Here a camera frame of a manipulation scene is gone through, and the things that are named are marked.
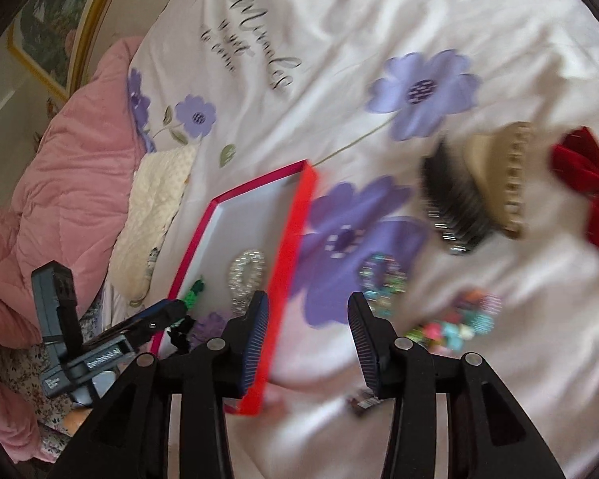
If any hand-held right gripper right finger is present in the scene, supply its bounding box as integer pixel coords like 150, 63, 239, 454
347, 292, 567, 479

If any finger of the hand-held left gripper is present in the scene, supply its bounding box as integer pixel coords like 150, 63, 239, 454
125, 309, 189, 356
87, 298, 183, 341

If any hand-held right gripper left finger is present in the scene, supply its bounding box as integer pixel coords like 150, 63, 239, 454
47, 290, 271, 479

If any black scrunchie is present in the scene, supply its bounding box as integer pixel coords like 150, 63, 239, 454
167, 327, 191, 356

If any green braided hair tie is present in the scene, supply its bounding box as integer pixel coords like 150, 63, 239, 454
172, 279, 205, 333

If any purple ruffled scrunchie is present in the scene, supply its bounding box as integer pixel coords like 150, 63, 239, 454
190, 312, 235, 351

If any silver wrist watch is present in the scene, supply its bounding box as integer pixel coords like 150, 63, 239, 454
347, 392, 383, 417

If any teal crystal bead bracelet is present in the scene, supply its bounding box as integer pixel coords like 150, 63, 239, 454
358, 254, 409, 318

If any clear bead bracelet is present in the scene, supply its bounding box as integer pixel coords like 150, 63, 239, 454
228, 249, 268, 316

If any red cardboard box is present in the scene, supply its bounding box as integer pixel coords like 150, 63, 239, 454
150, 160, 320, 417

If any black hair comb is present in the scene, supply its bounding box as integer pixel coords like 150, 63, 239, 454
419, 142, 495, 256

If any red velvet bow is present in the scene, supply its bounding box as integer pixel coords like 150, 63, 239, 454
550, 127, 599, 254

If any floral patterned cloth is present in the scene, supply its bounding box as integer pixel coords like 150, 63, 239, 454
0, 299, 107, 460

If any cream dotted pillow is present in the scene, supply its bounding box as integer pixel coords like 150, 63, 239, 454
111, 147, 198, 306

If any pink quilt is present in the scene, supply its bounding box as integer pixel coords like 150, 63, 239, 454
0, 35, 147, 465

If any beige hair claw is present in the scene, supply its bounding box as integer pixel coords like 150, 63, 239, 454
462, 121, 536, 240

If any framed landscape picture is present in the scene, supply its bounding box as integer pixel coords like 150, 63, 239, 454
7, 0, 137, 107

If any white purple-flower bedsheet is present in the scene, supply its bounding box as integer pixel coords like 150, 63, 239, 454
100, 0, 599, 479

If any colourful bead bracelet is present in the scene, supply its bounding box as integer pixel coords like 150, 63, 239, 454
404, 289, 503, 355

